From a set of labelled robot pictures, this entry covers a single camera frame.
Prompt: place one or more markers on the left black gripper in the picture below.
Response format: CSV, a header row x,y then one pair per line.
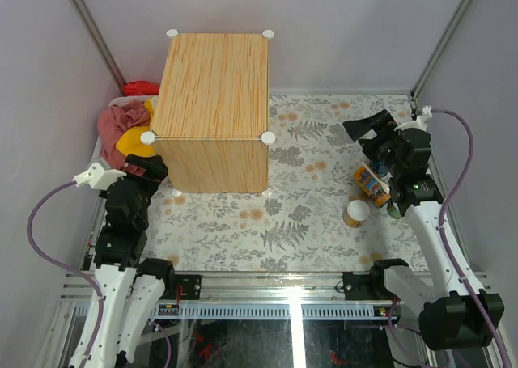
x,y
156,167

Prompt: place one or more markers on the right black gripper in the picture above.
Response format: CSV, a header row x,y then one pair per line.
x,y
380,123

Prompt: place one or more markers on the light blue tin can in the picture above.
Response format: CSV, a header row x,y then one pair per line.
x,y
379,168

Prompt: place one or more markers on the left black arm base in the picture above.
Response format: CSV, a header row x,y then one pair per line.
x,y
185,287

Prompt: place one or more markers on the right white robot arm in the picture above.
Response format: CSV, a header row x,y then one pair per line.
x,y
455,311

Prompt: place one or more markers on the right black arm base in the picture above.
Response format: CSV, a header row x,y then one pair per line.
x,y
358,287

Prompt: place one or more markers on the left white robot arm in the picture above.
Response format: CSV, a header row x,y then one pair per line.
x,y
127,287

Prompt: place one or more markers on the white laundry basket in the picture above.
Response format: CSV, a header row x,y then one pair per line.
x,y
106,121

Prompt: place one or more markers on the yellow cloth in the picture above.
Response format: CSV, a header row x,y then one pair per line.
x,y
131,143

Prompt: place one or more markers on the yellow porridge can with spoon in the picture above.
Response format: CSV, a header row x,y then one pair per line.
x,y
372,185

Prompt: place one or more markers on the pink cloth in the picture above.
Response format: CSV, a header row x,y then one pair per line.
x,y
119,129

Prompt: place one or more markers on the orange can with white lid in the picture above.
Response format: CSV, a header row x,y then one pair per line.
x,y
356,213

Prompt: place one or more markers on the green can with white lid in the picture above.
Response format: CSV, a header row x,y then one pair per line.
x,y
393,211

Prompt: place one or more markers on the wooden cube cabinet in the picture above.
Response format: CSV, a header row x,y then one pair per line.
x,y
211,122

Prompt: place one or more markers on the red cloth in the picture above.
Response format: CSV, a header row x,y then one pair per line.
x,y
140,87

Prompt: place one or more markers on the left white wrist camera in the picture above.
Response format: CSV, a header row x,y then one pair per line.
x,y
97,177

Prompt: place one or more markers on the aluminium front rail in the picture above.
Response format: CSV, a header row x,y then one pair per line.
x,y
240,295

